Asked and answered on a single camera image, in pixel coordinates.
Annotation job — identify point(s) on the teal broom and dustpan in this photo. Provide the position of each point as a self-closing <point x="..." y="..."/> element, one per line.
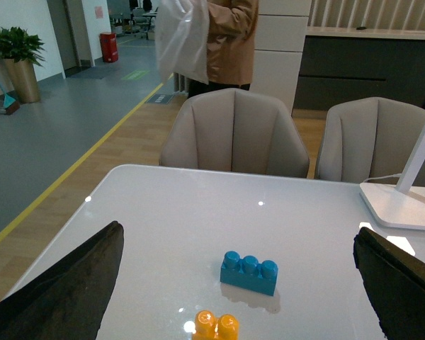
<point x="8" y="105"/>

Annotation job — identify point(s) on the blue three-stud block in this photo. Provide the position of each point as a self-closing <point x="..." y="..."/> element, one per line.
<point x="249" y="273"/>

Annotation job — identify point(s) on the white desk lamp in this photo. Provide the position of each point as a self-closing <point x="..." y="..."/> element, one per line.
<point x="403" y="205"/>

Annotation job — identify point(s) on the red bin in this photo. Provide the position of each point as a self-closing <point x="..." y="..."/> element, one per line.
<point x="109" y="47"/>

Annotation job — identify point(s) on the person in tan jacket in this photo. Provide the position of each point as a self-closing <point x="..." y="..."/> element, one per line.
<point x="230" y="46"/>

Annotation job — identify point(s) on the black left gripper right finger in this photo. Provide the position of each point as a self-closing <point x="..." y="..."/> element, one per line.
<point x="394" y="282"/>

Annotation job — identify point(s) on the yellow two-stud block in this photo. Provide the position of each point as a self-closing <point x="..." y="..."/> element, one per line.
<point x="210" y="327"/>

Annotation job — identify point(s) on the white cabinet column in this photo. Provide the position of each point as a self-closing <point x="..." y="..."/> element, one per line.
<point x="279" y="44"/>

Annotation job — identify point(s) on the beige right chair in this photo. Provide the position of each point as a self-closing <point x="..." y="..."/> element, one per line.
<point x="368" y="139"/>

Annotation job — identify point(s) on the dark kitchen counter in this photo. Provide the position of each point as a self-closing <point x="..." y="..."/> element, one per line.
<point x="338" y="69"/>

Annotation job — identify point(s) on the beige chair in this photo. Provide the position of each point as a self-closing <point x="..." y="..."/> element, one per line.
<point x="236" y="130"/>
<point x="368" y="139"/>

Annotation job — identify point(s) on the green potted plant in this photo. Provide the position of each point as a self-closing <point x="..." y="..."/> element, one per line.
<point x="20" y="52"/>

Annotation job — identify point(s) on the translucent plastic bag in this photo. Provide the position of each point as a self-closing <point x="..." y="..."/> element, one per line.
<point x="181" y="35"/>

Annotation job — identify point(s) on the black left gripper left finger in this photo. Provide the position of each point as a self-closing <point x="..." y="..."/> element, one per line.
<point x="69" y="299"/>

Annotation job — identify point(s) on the beige left chair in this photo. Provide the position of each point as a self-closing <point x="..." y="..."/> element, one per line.
<point x="236" y="130"/>

